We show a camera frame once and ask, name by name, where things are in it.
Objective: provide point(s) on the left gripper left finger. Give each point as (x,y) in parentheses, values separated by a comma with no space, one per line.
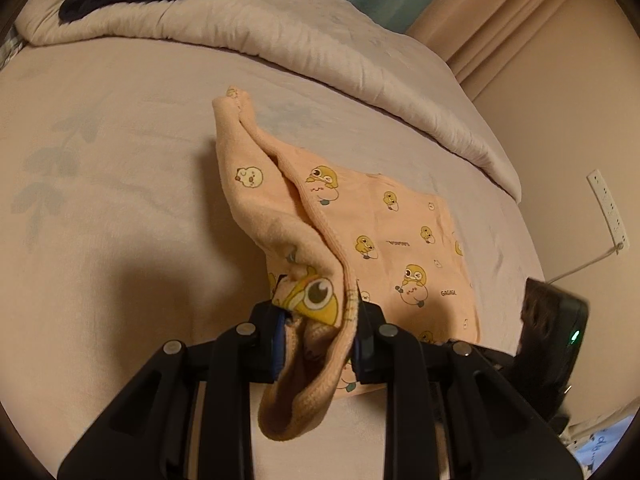
(186,413)

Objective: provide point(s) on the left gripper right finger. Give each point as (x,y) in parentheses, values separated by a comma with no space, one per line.
(448,409)

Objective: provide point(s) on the orange duck print shirt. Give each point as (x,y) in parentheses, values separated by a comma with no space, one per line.
(333,236)

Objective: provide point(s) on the white power strip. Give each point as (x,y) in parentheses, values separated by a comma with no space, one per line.
(608,207)

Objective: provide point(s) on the lilac bed sheet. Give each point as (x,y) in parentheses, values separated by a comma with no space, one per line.
(115,234)

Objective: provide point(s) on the pink curtain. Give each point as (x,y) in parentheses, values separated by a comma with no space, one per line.
(478,38)

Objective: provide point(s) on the grey folded duvet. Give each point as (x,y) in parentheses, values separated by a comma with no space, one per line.
(329,41)

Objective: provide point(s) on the blue plaid blanket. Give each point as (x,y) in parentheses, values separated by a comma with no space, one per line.
(11,46)

